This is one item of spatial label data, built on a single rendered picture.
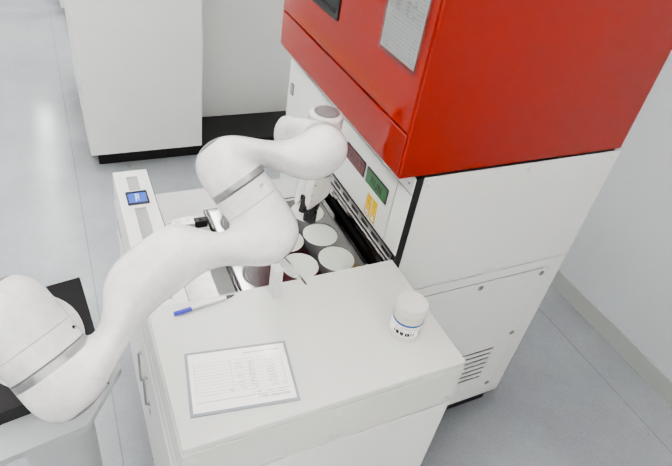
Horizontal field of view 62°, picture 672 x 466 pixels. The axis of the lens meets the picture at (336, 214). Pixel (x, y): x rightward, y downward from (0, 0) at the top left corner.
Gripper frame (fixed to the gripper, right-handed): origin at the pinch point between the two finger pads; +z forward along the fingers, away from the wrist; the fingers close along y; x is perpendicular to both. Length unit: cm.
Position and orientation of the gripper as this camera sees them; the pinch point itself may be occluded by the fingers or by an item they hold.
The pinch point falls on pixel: (309, 215)
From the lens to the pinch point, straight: 151.4
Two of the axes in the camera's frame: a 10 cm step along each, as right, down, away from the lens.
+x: 8.3, 4.4, -3.5
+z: -1.5, 7.8, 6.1
